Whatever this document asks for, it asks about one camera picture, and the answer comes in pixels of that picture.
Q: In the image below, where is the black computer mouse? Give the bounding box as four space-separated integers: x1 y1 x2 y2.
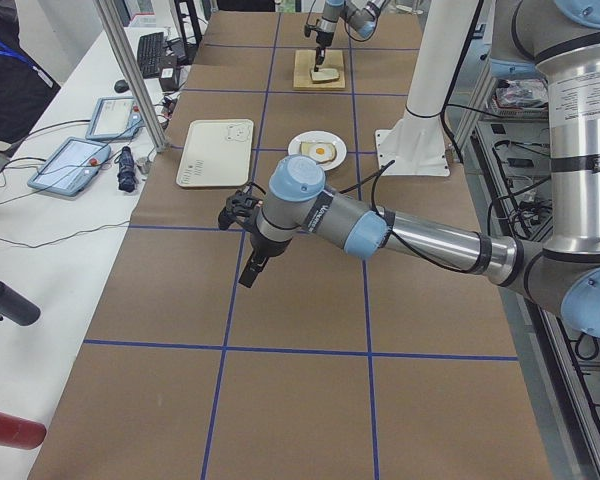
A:
113 80 129 93

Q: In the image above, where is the bamboo cutting board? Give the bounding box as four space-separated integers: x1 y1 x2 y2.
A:
293 50 346 91

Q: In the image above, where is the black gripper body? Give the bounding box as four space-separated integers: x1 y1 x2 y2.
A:
316 29 332 49
249 227 291 265

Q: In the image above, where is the far blue teach pendant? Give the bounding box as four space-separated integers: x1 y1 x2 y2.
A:
85 97 144 142

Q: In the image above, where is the black water bottle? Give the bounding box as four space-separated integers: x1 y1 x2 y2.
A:
0 281 41 326

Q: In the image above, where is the white round plate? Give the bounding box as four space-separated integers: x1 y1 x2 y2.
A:
287 130 347 171

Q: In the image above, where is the near blue teach pendant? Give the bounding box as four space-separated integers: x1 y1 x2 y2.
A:
27 137 111 197

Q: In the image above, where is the fried egg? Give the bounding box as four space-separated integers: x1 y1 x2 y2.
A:
309 145 332 161

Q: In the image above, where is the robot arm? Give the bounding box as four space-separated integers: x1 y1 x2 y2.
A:
304 0 390 71
218 1 600 338

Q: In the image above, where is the blue teach pendant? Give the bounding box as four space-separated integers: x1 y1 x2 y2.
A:
27 137 111 197
85 97 144 142

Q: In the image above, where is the cream bear serving tray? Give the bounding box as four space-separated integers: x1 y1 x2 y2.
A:
176 119 254 188

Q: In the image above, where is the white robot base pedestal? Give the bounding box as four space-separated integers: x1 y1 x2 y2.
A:
376 0 483 177

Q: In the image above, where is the aluminium frame post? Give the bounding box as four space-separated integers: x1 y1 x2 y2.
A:
94 0 169 153

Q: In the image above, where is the black keyboard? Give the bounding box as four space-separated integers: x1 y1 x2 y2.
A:
136 32 165 79

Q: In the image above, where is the bread slice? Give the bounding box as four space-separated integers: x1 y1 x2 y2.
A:
300 141 337 164
310 68 340 84

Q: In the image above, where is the red water bottle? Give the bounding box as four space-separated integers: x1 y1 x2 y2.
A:
0 412 47 450

